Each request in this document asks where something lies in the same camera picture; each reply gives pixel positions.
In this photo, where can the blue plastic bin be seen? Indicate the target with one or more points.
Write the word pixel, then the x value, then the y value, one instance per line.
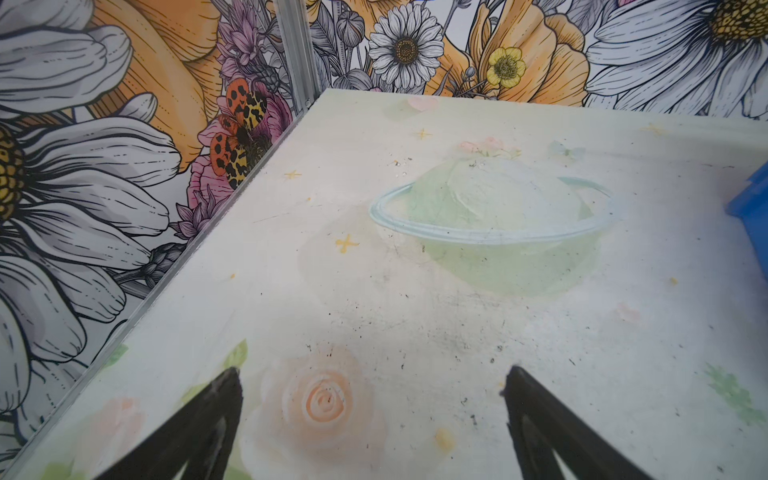
pixel 751 207

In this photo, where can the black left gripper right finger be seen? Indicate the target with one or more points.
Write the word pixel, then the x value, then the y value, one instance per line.
pixel 545 432

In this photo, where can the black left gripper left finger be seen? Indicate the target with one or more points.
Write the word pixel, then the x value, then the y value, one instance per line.
pixel 195 443

